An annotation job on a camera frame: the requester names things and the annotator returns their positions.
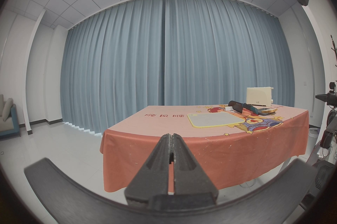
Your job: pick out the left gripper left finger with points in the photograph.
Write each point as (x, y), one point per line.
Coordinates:
(151, 173)

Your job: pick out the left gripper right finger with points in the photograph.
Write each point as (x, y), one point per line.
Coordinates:
(188, 173)

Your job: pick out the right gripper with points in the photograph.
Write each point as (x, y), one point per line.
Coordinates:
(332, 99)

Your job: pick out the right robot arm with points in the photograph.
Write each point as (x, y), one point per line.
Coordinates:
(320, 150)

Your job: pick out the slice of bread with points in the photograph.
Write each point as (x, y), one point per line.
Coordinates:
(268, 110)

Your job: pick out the cream toaster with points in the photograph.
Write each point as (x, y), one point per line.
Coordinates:
(258, 96)

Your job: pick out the white waste bin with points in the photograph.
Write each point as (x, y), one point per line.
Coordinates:
(313, 138)

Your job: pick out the dark coat rack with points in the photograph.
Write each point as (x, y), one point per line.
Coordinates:
(334, 49)

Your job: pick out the cutting board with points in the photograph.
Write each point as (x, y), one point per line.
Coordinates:
(214, 119)

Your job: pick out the white knife rest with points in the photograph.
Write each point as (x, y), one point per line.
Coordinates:
(227, 108)

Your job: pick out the blue curtain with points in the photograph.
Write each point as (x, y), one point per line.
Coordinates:
(113, 65)
(226, 54)

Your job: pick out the grey cushion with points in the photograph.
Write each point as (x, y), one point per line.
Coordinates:
(8, 108)

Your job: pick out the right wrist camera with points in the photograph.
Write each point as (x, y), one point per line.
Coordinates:
(332, 86)

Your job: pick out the grey sofa with blue frame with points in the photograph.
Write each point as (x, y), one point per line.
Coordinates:
(8, 126)

